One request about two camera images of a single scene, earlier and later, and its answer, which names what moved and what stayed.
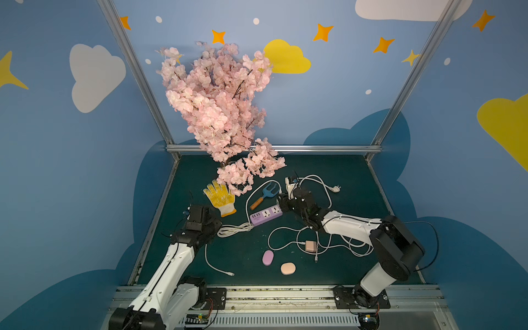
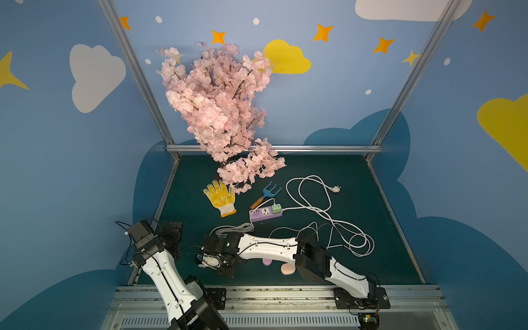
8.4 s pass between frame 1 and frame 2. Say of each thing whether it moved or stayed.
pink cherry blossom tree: stayed
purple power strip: stayed
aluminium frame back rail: stayed
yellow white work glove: stayed
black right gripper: moved
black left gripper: moved
